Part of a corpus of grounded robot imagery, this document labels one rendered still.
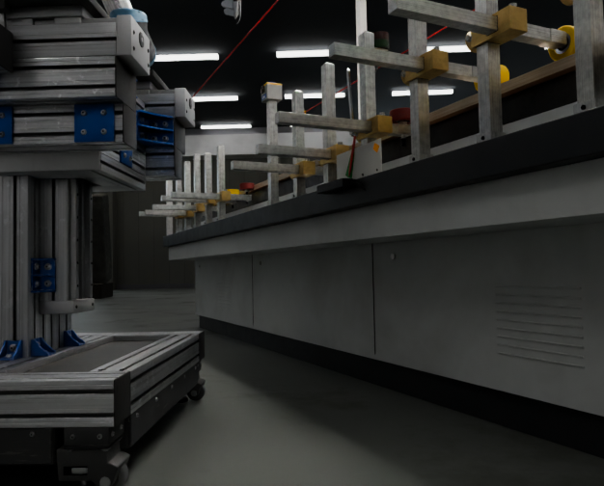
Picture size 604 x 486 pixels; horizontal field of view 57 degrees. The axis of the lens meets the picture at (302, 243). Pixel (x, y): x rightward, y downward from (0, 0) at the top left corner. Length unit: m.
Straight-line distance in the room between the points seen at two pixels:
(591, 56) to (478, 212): 0.40
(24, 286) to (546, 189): 1.22
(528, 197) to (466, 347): 0.60
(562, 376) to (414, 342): 0.57
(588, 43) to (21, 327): 1.38
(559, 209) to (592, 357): 0.38
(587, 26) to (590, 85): 0.11
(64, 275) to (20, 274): 0.10
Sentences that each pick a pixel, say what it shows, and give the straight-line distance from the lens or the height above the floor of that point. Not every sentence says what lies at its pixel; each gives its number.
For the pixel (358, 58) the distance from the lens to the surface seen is 1.41.
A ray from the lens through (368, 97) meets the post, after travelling 1.75.
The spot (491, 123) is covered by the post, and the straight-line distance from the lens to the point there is 1.31.
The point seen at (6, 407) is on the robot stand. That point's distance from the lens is 1.26.
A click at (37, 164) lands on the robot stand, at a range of 1.50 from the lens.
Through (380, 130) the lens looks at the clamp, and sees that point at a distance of 1.65.
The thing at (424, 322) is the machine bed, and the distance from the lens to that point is 1.83.
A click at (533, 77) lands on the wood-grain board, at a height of 0.88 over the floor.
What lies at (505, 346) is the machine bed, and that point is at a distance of 1.58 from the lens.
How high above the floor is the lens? 0.43
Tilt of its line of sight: 3 degrees up
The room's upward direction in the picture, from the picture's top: 1 degrees counter-clockwise
